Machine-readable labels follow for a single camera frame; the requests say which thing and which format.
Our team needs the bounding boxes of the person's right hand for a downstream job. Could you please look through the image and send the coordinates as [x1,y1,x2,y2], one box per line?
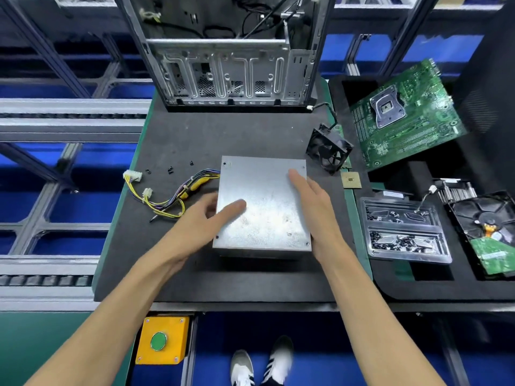
[287,168,355,270]

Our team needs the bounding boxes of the person's left hand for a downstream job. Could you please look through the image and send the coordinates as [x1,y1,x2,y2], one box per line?
[149,191,248,274]

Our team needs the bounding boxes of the yellow handled screwdriver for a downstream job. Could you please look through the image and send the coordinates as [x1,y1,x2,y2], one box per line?
[149,182,202,222]

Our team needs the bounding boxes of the grey power supply cover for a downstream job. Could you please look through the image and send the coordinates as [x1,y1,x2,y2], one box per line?
[211,155,313,259]

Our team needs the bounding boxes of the small black screws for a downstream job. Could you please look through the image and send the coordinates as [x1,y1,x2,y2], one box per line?
[147,163,196,177]

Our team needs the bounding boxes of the person's right forearm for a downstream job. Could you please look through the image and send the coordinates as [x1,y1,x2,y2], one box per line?
[318,249,447,386]

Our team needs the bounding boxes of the person's left forearm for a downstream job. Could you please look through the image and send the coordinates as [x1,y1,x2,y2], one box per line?
[24,253,182,386]

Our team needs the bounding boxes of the person's right shoe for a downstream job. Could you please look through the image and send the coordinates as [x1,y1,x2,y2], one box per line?
[264,335,296,386]

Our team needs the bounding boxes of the person's shoe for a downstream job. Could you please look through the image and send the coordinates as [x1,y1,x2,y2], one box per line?
[229,348,257,386]
[264,335,296,386]

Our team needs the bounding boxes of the person's left shoe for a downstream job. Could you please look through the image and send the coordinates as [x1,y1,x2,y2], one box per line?
[229,348,257,386]

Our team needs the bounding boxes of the small square processor chip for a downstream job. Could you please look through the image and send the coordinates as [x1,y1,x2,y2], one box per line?
[340,171,362,190]

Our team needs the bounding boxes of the black cooling fan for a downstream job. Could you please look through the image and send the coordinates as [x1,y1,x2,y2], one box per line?
[306,123,355,174]

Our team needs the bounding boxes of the clear plastic screw tray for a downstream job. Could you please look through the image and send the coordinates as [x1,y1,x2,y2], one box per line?
[359,195,454,265]

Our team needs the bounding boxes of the black foam work mat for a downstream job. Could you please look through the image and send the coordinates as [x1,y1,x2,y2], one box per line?
[93,80,373,304]

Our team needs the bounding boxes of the yellow button box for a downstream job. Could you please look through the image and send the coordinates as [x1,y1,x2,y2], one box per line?
[134,316,191,367]

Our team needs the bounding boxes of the green motherboard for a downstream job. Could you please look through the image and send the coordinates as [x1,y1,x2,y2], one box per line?
[348,58,469,172]

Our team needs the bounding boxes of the silver heatsink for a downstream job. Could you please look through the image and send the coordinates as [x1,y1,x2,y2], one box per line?
[435,178,480,207]

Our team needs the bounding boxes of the silver computer tower chassis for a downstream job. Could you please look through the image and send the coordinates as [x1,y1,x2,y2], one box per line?
[113,0,339,112]

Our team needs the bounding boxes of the black hard disk drive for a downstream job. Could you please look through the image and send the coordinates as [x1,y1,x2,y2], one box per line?
[448,191,515,278]

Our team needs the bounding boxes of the black foam parts tray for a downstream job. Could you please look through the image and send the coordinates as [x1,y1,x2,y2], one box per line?
[328,4,515,304]

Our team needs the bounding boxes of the aluminium conveyor frame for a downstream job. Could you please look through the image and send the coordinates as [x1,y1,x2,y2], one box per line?
[0,0,515,310]

